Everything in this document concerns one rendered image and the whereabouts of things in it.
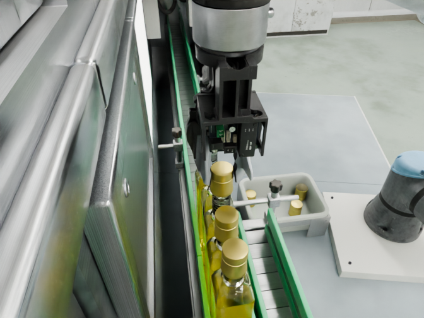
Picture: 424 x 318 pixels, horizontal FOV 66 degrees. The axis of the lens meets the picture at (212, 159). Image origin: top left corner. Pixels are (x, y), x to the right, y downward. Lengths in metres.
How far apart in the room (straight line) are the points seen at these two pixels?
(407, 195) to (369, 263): 0.20
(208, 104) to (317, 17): 4.36
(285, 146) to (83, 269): 1.06
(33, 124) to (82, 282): 0.15
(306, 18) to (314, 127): 3.32
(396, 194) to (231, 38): 0.72
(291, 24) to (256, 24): 4.27
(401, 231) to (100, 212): 0.85
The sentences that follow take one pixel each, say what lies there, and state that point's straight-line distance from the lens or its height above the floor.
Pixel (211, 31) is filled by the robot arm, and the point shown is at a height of 1.41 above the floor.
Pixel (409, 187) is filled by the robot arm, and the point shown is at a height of 0.96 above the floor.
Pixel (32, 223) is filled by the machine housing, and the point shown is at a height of 1.39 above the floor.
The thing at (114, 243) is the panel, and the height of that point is 1.27.
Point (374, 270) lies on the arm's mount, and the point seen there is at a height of 0.78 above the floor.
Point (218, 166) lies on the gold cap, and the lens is 0.48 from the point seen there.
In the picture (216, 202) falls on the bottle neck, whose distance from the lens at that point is 0.52.
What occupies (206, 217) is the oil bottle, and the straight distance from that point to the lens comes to 0.56.
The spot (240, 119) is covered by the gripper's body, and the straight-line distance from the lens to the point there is 0.35.
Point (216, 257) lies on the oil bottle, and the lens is 0.51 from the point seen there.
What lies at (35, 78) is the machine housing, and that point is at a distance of 0.25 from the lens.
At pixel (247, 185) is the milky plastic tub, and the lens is 1.00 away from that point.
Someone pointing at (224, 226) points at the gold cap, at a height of 1.16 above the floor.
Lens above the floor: 1.52
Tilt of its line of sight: 40 degrees down
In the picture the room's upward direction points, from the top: straight up
